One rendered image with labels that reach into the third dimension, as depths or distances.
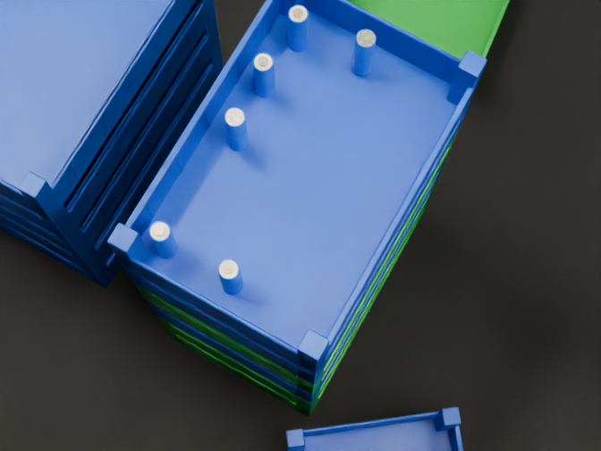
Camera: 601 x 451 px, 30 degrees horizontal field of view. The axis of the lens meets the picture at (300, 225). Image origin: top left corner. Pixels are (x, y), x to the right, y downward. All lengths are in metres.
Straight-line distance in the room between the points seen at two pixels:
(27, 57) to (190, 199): 0.26
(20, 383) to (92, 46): 0.46
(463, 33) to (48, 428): 0.73
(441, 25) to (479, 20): 0.05
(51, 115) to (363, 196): 0.33
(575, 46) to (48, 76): 0.72
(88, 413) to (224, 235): 0.46
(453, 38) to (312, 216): 0.57
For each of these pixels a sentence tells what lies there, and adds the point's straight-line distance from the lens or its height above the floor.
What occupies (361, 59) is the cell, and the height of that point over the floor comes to 0.44.
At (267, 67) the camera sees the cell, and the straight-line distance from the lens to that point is 0.99.
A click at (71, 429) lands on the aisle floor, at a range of 1.40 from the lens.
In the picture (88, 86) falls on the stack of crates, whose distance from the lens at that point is 1.15.
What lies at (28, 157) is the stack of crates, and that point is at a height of 0.32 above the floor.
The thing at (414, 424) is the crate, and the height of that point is 0.00.
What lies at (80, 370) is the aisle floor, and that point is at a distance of 1.41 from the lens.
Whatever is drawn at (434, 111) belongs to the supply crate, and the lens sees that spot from 1.05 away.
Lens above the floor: 1.37
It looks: 75 degrees down
